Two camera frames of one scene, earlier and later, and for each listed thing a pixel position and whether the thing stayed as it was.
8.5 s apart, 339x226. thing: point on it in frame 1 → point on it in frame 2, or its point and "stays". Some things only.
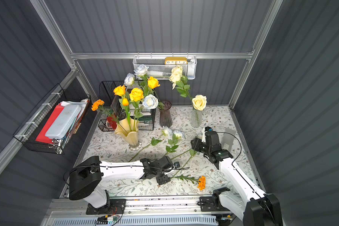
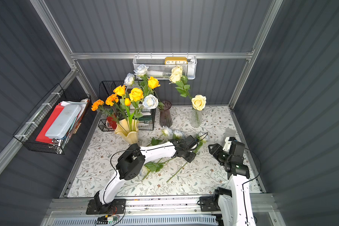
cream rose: [199, 102] stays
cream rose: [176, 72] stays
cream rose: [180, 81] stays
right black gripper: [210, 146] → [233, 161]
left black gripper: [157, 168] → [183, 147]
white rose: [129, 79] stays
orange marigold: [201, 180] → [112, 98]
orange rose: [153, 83] stays
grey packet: [228, 139] stays
